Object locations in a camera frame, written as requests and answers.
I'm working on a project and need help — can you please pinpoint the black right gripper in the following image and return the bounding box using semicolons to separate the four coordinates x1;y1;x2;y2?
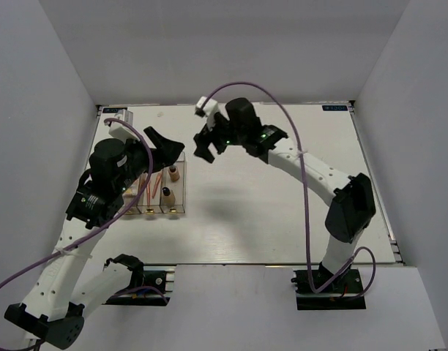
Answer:
194;112;246;164

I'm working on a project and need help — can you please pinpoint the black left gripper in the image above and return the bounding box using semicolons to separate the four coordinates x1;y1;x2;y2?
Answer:
116;127;185;192

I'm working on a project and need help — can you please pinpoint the small foundation bottle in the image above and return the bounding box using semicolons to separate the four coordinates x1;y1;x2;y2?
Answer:
168;165;181;183

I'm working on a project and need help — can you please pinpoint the tall foundation bottle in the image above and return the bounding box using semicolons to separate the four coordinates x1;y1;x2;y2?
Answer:
162;186;176;208

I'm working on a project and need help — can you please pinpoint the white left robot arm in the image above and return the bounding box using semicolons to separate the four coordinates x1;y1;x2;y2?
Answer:
4;125;184;350

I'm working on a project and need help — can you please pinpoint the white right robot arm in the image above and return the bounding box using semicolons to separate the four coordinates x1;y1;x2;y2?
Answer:
194;97;376;292

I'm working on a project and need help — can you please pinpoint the right clear organizer bin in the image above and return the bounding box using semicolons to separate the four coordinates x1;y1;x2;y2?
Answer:
160;152;187;214

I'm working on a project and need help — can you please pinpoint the middle clear organizer bin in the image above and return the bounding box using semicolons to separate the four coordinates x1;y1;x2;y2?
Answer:
137;172;163;216

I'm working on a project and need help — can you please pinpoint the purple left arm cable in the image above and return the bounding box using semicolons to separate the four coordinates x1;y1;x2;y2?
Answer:
0;117;171;341

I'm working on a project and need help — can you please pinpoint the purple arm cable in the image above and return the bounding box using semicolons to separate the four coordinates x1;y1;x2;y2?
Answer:
0;117;171;341
205;80;378;301

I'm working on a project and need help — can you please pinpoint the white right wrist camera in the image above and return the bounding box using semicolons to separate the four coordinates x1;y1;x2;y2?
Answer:
195;97;220;131

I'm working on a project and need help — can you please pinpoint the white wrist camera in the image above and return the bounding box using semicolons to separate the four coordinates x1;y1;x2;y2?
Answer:
105;109;139;143
195;97;220;131

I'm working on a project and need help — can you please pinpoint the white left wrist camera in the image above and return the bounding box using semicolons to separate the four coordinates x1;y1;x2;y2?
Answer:
105;109;139;143

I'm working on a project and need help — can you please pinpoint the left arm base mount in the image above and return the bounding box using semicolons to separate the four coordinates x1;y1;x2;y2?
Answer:
105;265;175;307

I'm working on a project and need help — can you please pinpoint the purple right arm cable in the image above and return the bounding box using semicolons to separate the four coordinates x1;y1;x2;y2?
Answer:
205;80;378;301

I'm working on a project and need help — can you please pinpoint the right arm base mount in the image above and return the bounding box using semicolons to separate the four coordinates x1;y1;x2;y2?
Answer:
291;269;366;311

